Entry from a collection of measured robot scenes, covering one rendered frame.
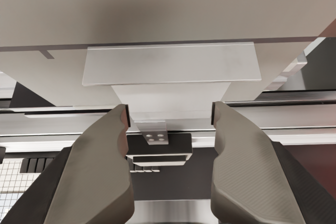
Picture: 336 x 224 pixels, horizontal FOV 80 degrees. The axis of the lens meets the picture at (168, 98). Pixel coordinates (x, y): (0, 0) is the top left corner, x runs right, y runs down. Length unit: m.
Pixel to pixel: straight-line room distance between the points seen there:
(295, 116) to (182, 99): 0.36
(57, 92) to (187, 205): 0.14
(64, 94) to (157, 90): 0.07
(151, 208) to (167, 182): 0.50
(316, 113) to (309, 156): 0.31
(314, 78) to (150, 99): 0.57
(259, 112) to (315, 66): 0.26
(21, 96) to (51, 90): 0.07
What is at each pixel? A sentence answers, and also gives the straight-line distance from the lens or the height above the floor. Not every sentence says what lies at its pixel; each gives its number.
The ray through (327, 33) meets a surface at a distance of 0.38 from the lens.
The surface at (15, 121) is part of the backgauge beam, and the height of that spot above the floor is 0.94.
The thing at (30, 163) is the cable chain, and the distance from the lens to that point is 0.68.
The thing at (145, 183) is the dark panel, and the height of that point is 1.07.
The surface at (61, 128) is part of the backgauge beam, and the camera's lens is 0.49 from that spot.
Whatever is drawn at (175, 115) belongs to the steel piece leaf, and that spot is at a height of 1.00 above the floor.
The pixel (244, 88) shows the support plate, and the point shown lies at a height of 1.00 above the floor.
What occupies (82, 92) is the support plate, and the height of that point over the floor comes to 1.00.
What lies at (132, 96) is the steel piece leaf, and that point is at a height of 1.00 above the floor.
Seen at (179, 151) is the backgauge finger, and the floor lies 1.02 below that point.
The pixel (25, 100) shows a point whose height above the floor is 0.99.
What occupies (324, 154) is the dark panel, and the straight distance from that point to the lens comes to 0.85.
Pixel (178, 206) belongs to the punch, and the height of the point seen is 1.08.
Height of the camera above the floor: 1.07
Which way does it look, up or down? 22 degrees down
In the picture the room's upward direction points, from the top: 179 degrees clockwise
